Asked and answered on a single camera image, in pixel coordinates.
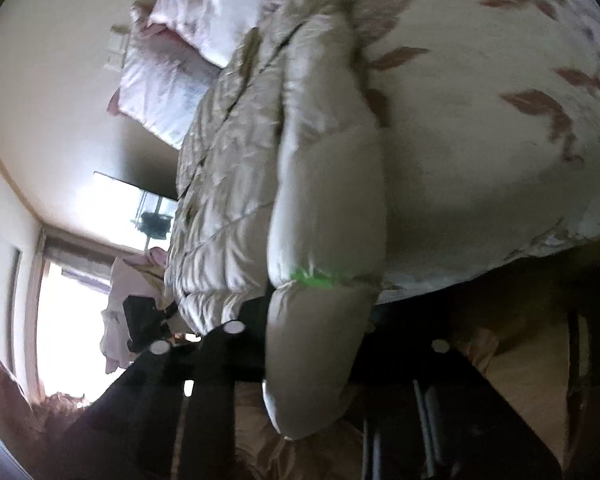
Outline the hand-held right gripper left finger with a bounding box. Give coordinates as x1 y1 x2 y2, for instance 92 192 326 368
45 305 273 480

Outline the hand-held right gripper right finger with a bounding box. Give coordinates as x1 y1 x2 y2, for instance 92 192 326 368
362 305 564 480

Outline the cream quilted duvet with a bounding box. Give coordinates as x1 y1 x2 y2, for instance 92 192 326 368
162 0 398 442

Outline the window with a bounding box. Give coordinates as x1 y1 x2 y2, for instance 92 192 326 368
25 227 128 403

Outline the pink brown curtain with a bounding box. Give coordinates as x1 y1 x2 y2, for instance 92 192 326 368
0 330 98 466

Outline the floral bed cover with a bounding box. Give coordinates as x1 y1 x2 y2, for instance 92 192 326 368
330 0 600 306

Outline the pink tree print pillow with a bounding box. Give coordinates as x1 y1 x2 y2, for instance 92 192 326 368
107 35 222 151

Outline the white flower print pillow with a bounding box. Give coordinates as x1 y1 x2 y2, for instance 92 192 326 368
142 0 303 68

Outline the white wall switch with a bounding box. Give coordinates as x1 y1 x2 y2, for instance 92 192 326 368
104 27 131 71

